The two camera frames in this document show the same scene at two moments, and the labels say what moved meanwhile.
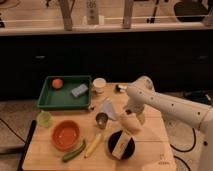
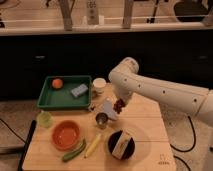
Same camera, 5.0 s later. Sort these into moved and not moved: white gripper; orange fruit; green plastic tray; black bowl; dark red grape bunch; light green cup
Moved: white gripper; dark red grape bunch
Not moved: orange fruit; light green cup; green plastic tray; black bowl
